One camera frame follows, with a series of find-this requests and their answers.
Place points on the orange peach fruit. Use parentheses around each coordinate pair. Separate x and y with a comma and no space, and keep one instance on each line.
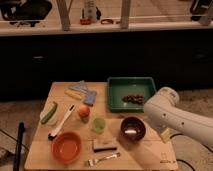
(83,110)

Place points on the green plastic tray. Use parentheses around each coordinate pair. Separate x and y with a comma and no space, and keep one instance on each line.
(118,87)

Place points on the green cucumber toy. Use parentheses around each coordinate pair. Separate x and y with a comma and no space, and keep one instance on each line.
(48,113)

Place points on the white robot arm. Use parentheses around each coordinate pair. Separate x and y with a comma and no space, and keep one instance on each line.
(163,114)

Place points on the brown food pile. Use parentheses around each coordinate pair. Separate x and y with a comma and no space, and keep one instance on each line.
(136,99)

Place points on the silver fork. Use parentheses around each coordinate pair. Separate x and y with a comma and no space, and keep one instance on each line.
(93,162)

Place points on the orange bowl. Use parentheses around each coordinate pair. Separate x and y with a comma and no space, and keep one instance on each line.
(66,147)

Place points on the brown ring object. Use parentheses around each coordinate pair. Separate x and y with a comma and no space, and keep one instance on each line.
(107,21)

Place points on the white bottle on shelf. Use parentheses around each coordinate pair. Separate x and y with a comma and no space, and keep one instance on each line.
(90,10)

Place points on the blue grey cloth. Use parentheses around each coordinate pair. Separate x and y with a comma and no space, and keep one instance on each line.
(79,86)

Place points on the black office chair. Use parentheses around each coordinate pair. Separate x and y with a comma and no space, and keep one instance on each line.
(30,12)

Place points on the red round object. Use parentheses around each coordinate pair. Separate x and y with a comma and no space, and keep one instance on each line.
(85,21)

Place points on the blue sponge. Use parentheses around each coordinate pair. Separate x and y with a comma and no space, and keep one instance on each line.
(90,98)

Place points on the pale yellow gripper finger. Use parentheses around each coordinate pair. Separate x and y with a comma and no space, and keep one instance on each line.
(165,135)

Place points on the yellow corn toy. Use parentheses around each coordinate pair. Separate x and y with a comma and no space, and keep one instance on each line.
(73,94)

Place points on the dark maroon bowl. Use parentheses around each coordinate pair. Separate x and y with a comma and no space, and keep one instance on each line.
(133,129)

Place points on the black pole stand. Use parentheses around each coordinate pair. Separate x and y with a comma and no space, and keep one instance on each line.
(17,157)

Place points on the wooden block with black base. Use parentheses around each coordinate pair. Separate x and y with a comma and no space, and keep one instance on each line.
(104,145)

